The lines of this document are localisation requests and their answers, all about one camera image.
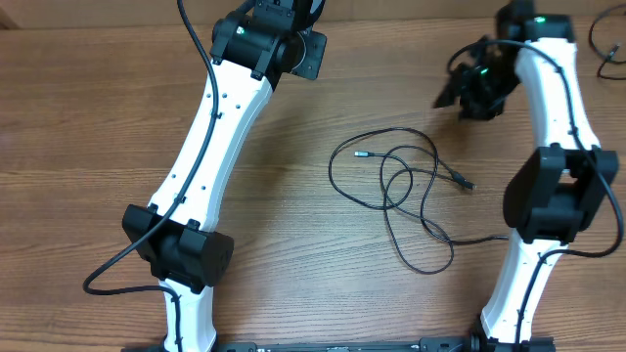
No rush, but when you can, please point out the black micro usb cable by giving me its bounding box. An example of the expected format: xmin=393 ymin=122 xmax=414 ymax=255
xmin=327 ymin=126 xmax=511 ymax=276

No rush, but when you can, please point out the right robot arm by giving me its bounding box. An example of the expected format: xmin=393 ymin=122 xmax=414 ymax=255
xmin=434 ymin=1 xmax=625 ymax=351

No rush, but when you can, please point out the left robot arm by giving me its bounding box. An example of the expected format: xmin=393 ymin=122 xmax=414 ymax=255
xmin=122 ymin=10 xmax=327 ymax=351

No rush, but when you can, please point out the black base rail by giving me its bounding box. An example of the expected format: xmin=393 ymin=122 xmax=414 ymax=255
xmin=212 ymin=336 xmax=480 ymax=352

